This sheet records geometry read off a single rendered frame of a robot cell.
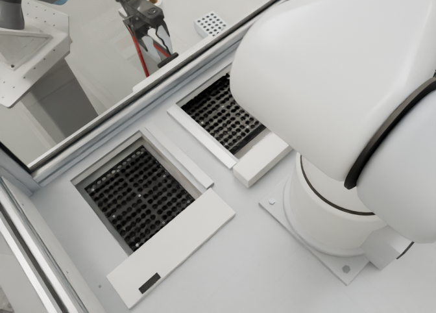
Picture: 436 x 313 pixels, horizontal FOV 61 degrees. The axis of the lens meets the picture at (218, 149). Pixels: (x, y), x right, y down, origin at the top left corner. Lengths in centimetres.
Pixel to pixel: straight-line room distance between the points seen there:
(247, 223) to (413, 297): 33
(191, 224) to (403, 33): 60
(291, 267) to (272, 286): 5
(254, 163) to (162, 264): 28
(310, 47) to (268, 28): 4
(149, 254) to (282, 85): 57
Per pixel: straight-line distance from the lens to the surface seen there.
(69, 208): 90
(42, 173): 92
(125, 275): 79
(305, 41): 28
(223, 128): 96
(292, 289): 76
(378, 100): 25
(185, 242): 78
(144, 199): 90
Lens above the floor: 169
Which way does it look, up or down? 58 degrees down
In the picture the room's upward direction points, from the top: 9 degrees counter-clockwise
